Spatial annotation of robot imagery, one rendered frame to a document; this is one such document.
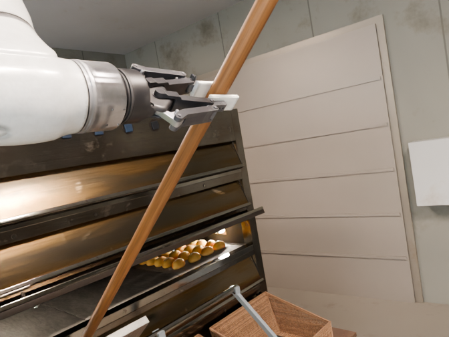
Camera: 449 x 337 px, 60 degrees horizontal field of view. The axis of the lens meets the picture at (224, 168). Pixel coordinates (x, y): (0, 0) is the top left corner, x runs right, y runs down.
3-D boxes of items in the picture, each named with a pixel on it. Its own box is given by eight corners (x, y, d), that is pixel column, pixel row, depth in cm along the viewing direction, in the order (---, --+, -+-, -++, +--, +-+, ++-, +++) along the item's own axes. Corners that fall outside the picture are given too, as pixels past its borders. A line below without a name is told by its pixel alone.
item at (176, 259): (121, 263, 273) (119, 255, 272) (173, 243, 308) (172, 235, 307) (177, 271, 231) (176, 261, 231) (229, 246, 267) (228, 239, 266)
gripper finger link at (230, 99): (209, 93, 63) (212, 96, 62) (237, 94, 68) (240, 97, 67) (201, 108, 64) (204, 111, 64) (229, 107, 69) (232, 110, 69)
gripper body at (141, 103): (89, 99, 55) (142, 98, 62) (118, 138, 52) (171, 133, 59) (103, 53, 51) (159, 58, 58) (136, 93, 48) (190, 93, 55)
